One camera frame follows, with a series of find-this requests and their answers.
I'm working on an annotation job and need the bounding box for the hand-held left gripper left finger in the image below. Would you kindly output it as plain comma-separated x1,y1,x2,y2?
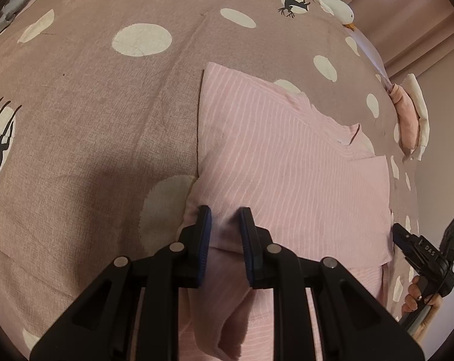
29,205,213,361

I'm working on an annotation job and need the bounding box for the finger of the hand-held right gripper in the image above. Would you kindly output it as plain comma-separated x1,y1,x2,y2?
392,223,420,268

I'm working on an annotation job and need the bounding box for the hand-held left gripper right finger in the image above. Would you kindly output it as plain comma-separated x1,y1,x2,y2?
238,207,425,361

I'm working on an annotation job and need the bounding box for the pink striped long-sleeve shirt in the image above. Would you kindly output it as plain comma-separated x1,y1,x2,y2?
178,62,395,361

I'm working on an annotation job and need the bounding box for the person's right hand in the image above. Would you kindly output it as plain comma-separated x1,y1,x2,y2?
401,274,443,314

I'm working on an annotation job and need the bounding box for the folded pink cloth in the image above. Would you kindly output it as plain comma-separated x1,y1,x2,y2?
389,83,420,156

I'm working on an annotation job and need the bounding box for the folded white cloth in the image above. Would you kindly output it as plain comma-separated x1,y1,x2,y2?
400,73,432,163

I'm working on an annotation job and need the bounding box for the mauve polka-dot blanket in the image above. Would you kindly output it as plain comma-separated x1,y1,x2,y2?
0,0,420,361

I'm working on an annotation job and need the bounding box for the pink curtain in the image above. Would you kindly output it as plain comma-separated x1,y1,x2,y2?
336,0,454,81

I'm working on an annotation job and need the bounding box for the white goose plush toy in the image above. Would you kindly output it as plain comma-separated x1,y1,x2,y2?
287,0,356,31

